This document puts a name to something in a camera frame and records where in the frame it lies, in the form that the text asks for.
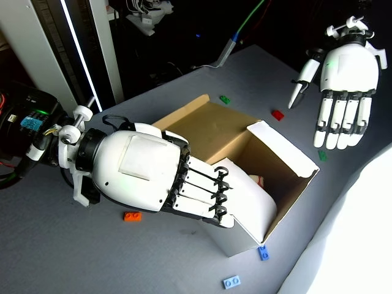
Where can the narrow white post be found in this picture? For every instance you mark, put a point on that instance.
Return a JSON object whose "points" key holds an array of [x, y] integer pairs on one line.
{"points": [[105, 46]]}

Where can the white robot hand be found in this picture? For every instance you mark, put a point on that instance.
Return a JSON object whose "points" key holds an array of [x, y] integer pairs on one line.
{"points": [[134, 171], [349, 70]]}

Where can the white cardboard box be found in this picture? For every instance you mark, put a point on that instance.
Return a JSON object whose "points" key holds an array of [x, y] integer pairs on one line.
{"points": [[220, 122]]}

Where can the flat orange toy brick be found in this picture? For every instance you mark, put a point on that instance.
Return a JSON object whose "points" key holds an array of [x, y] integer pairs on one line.
{"points": [[132, 216]]}

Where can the bright light strip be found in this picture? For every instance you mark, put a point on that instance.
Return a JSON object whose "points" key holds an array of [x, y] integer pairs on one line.
{"points": [[81, 55]]}

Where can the white plastic parts pile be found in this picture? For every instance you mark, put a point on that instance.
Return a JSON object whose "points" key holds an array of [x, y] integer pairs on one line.
{"points": [[147, 23]]}

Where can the red toy brick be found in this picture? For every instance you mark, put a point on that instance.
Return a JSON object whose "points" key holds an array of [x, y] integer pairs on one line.
{"points": [[277, 115]]}

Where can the grey adapter with blue plug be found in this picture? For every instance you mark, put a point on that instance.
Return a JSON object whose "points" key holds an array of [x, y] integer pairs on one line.
{"points": [[226, 50]]}

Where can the green toy brick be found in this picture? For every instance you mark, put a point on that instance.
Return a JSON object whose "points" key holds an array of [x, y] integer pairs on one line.
{"points": [[322, 155], [225, 99]]}

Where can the wide white cabinet panel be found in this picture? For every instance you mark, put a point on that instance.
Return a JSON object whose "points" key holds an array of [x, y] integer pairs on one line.
{"points": [[27, 46]]}

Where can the light blue toy brick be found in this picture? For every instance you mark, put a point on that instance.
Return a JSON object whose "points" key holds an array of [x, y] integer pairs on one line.
{"points": [[231, 282]]}

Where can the grey table cloth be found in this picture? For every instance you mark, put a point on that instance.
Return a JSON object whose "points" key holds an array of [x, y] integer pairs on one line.
{"points": [[92, 251]]}

